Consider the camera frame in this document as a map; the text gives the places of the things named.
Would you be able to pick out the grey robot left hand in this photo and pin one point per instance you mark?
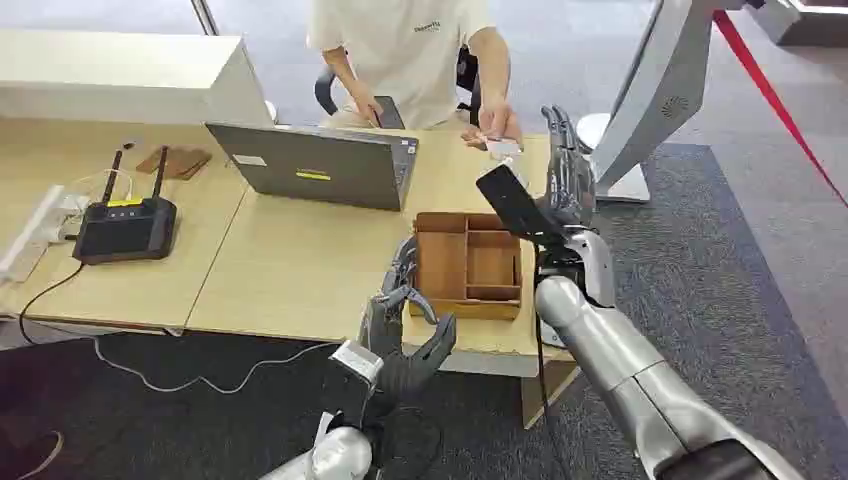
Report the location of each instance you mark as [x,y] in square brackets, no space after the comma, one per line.
[387,331]

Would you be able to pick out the person's right hand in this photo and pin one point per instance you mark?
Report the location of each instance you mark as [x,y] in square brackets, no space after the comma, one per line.
[366,102]

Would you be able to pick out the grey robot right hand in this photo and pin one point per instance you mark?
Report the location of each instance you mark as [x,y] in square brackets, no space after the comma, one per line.
[570,185]

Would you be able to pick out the person's left hand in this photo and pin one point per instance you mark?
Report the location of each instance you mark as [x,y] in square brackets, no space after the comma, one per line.
[498,122]

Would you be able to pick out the white card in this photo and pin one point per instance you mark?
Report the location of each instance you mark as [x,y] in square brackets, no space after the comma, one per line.
[503,147]

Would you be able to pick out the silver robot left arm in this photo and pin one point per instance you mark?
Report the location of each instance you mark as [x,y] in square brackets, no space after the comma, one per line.
[341,457]

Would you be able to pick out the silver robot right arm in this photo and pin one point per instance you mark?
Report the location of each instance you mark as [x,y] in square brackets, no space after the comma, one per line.
[629,371]

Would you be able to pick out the dark phone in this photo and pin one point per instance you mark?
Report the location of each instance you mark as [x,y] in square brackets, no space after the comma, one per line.
[391,112]

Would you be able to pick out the person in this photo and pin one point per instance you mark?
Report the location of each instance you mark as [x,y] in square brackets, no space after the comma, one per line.
[404,60]

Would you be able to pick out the black office chair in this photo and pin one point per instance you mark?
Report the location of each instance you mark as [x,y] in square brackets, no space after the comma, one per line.
[467,73]

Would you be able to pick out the grey laptop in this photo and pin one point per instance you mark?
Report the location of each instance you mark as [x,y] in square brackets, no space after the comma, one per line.
[318,169]

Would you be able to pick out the wooden card box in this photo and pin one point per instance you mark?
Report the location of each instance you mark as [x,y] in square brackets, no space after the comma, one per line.
[467,265]

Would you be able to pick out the grey kiosk stand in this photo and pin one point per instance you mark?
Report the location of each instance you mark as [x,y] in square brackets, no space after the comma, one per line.
[662,93]

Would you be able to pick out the wooden desk leg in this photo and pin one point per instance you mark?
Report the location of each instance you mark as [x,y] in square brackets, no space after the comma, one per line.
[546,397]

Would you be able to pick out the red barrier strip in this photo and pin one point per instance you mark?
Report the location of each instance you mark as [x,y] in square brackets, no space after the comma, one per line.
[775,99]

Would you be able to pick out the white cabinet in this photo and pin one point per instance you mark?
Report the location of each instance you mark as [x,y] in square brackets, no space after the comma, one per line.
[126,76]

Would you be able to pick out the black router with antennas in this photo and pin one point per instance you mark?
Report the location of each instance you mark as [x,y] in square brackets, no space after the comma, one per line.
[126,228]

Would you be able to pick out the white power strip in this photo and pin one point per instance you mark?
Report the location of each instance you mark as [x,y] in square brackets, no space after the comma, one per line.
[36,228]

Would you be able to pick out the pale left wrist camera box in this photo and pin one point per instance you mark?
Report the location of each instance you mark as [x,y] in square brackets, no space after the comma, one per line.
[358,361]

